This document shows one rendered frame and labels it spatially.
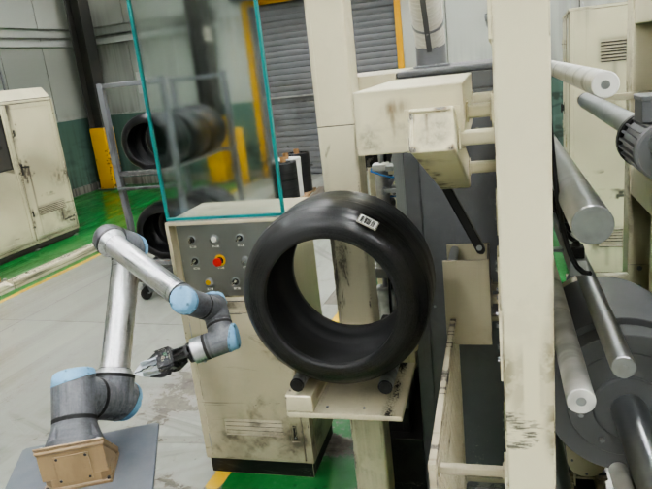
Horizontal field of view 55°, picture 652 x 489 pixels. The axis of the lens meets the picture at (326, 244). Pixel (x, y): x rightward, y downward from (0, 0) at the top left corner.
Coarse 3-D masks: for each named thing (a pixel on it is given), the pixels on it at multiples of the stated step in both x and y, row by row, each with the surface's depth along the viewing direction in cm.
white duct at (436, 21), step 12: (408, 0) 235; (432, 0) 230; (420, 12) 234; (432, 12) 234; (420, 24) 239; (432, 24) 238; (420, 36) 244; (432, 36) 243; (444, 36) 248; (420, 48) 249; (432, 48) 247
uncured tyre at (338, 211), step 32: (352, 192) 196; (288, 224) 183; (320, 224) 179; (352, 224) 177; (384, 224) 179; (256, 256) 188; (288, 256) 214; (384, 256) 177; (416, 256) 180; (256, 288) 190; (288, 288) 218; (416, 288) 179; (256, 320) 193; (288, 320) 217; (320, 320) 219; (384, 320) 213; (416, 320) 181; (288, 352) 193; (320, 352) 212; (352, 352) 214; (384, 352) 185
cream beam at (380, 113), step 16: (400, 80) 194; (416, 80) 179; (432, 80) 166; (448, 80) 154; (464, 80) 148; (368, 96) 142; (384, 96) 141; (400, 96) 141; (416, 96) 140; (432, 96) 139; (448, 96) 138; (464, 96) 142; (368, 112) 143; (384, 112) 142; (400, 112) 142; (464, 112) 140; (368, 128) 144; (384, 128) 143; (400, 128) 143; (464, 128) 139; (368, 144) 145; (384, 144) 144; (400, 144) 144
